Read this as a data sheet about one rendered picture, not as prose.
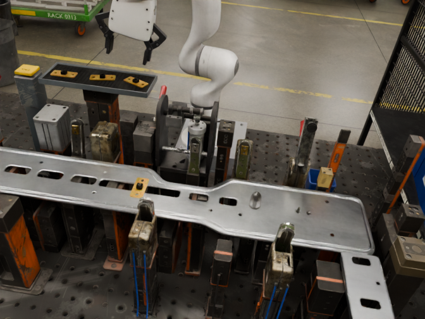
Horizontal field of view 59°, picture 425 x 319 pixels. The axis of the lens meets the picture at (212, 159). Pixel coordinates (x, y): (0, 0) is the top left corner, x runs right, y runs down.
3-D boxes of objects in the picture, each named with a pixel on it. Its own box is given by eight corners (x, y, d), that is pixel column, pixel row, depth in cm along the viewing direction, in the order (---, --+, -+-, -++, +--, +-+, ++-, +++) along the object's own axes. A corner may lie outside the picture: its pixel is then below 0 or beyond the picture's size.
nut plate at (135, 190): (142, 198, 108) (141, 195, 107) (129, 196, 108) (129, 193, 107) (149, 179, 115) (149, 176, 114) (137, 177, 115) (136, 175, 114)
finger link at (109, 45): (115, 24, 90) (112, 49, 95) (102, 19, 90) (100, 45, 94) (111, 29, 88) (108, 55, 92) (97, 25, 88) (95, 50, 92)
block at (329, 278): (288, 347, 108) (312, 291, 91) (287, 311, 117) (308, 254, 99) (322, 352, 107) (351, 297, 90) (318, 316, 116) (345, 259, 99)
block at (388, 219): (357, 305, 120) (392, 244, 102) (351, 273, 129) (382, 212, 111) (367, 307, 120) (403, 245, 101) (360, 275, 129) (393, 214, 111)
